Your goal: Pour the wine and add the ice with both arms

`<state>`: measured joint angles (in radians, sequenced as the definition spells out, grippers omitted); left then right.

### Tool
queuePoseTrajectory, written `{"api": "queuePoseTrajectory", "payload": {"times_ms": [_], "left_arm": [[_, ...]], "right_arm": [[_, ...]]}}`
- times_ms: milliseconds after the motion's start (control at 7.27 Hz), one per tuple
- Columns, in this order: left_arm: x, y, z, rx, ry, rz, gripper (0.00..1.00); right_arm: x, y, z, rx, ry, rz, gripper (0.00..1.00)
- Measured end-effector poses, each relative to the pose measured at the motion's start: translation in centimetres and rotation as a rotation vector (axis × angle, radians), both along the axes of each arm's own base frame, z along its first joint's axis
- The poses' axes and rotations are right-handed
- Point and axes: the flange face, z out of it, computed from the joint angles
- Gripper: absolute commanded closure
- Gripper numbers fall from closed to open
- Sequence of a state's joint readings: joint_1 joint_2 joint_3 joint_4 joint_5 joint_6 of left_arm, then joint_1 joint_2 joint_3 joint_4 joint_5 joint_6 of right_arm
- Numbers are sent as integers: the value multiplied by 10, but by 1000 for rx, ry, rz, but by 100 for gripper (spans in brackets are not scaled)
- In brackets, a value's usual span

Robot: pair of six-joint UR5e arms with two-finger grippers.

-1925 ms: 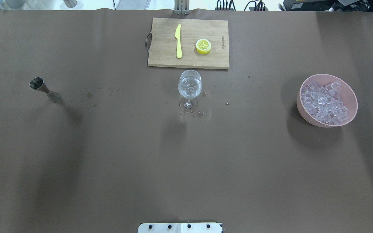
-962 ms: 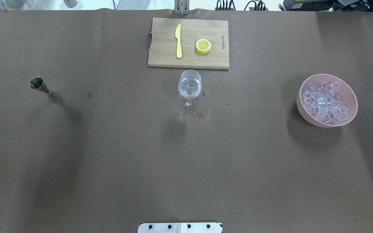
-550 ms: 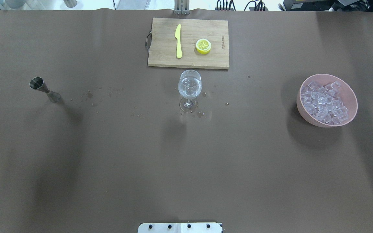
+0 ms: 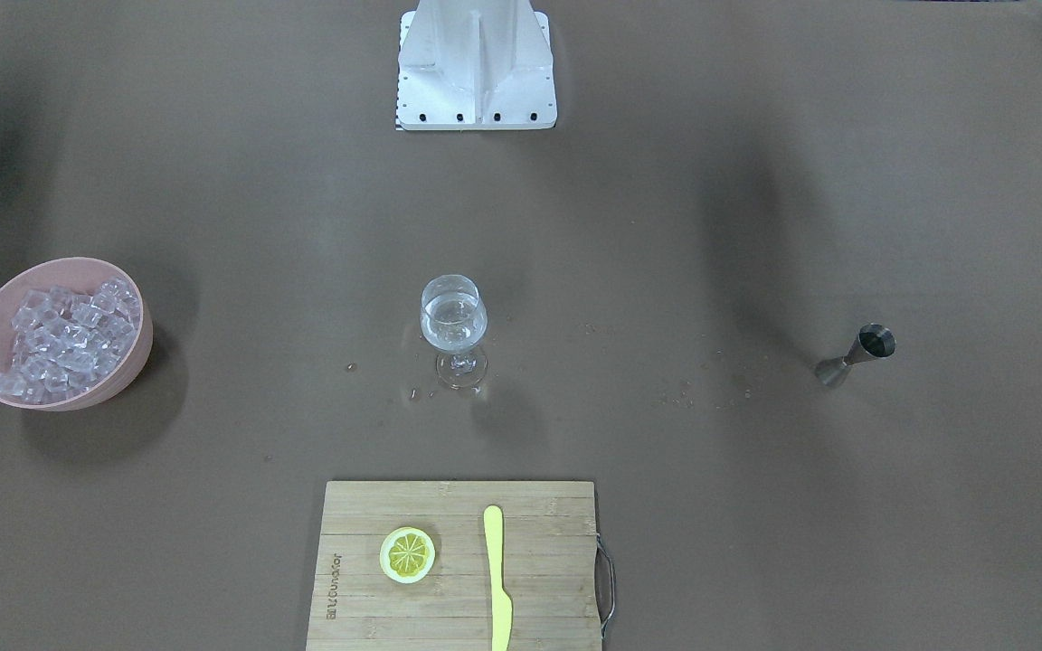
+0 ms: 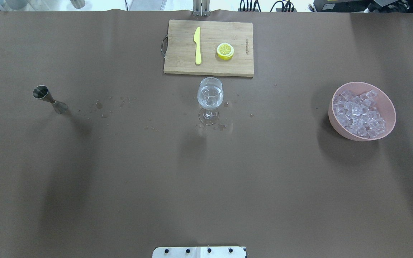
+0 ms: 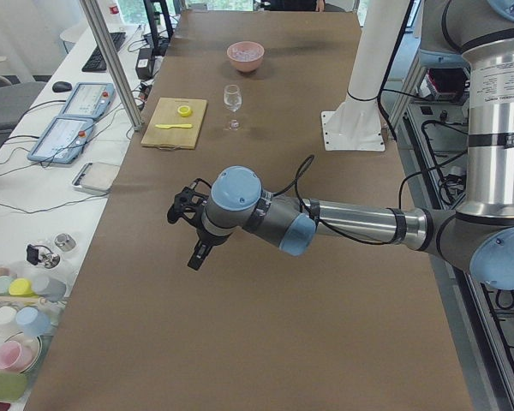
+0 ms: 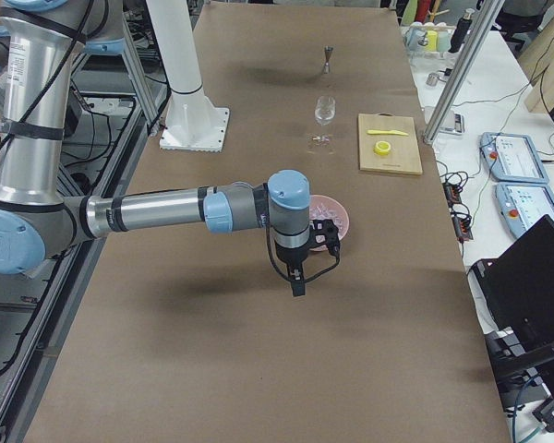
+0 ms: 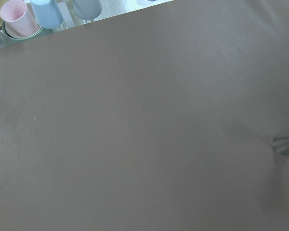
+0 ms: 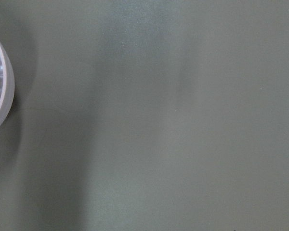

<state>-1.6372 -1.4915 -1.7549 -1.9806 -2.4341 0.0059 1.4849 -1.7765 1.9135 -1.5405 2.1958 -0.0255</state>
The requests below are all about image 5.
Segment yellow plastic knife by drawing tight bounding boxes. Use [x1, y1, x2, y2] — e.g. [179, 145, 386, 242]
[193, 27, 202, 65]

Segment pink bowl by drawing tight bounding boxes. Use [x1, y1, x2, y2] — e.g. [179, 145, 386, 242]
[328, 82, 397, 142]

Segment pile of ice cubes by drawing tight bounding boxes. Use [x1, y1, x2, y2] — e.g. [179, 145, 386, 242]
[333, 90, 386, 139]

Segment clear wine glass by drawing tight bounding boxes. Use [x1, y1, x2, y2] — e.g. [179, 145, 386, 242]
[197, 77, 224, 126]

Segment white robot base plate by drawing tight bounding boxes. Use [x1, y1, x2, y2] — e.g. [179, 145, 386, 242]
[152, 245, 247, 258]

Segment wooden cutting board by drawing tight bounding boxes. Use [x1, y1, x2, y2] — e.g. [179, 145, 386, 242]
[163, 19, 255, 78]

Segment steel double jigger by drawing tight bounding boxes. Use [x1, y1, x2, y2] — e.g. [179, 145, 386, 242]
[33, 85, 68, 114]

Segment yellow lemon slice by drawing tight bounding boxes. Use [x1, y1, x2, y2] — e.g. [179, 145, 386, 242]
[216, 43, 234, 61]

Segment aluminium frame post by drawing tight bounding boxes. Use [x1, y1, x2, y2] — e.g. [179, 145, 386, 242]
[192, 0, 211, 17]

